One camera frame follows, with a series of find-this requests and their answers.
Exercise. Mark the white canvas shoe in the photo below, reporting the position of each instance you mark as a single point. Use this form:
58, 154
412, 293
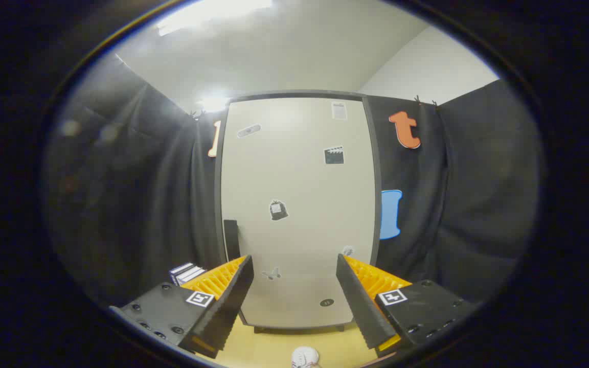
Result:
304, 358

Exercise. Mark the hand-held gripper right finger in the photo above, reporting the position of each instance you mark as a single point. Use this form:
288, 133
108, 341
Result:
358, 301

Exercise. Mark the white blue spine book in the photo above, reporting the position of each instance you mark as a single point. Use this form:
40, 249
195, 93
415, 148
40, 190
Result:
190, 275

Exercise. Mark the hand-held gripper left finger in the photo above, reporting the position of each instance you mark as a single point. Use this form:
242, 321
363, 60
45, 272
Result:
233, 301

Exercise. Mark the white shoe cabinet door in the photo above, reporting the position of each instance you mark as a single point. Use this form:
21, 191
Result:
299, 168

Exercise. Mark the black backdrop cloth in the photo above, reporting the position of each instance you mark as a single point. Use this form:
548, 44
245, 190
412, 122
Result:
136, 194

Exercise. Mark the dark blue book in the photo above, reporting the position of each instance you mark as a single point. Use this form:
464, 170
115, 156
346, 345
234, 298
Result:
176, 272

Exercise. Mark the grey shoe cabinet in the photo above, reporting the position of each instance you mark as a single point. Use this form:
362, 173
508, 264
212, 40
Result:
294, 94

